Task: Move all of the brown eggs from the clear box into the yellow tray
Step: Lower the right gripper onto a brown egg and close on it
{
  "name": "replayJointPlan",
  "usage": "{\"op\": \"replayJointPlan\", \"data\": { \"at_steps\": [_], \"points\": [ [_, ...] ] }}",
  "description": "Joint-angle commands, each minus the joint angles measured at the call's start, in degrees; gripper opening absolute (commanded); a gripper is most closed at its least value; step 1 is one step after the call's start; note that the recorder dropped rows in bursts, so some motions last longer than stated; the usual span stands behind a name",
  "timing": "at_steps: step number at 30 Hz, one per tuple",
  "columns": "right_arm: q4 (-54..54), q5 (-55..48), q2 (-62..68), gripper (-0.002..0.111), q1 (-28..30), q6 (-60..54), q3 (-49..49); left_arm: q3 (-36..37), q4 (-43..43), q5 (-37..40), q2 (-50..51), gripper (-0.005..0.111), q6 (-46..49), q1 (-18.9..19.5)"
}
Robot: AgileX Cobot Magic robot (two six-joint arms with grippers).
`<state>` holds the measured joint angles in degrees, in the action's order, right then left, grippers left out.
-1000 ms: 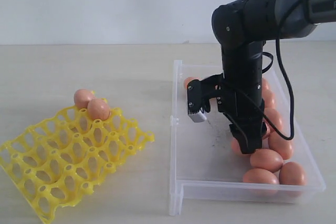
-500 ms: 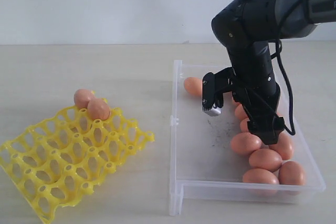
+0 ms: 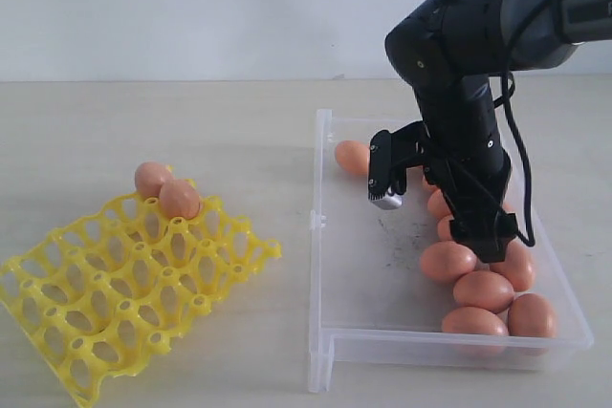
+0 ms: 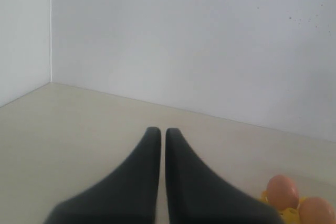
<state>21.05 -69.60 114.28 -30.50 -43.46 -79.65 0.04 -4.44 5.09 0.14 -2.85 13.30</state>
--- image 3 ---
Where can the brown egg right back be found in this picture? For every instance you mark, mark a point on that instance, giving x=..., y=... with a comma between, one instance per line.
x=428, y=185

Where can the brown egg packed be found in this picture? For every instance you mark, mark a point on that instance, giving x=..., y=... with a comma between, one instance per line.
x=150, y=177
x=178, y=198

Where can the brown egg left side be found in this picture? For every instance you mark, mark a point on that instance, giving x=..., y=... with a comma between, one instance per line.
x=353, y=157

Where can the brown egg middle right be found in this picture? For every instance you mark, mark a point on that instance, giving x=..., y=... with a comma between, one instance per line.
x=518, y=267

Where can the clear plastic bin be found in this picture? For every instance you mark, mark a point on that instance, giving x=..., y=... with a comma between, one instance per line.
x=369, y=299

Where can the brown egg under gripper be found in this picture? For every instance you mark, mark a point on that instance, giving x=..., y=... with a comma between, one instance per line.
x=443, y=228

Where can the brown egg middle left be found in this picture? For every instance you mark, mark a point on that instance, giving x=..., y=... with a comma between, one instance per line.
x=445, y=262

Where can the brown egg second row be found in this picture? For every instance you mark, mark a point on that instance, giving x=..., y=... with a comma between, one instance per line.
x=484, y=289

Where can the brown egg front right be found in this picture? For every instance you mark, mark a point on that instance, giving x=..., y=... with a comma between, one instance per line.
x=532, y=315

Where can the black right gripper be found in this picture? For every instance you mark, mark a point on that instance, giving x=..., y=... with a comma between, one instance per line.
x=474, y=186

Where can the brown egg front left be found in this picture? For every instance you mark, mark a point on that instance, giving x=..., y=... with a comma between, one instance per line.
x=472, y=320

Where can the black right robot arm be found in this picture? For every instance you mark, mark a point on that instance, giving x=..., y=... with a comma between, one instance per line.
x=458, y=56

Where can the yellow plastic egg tray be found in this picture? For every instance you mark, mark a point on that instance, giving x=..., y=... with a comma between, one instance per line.
x=100, y=296

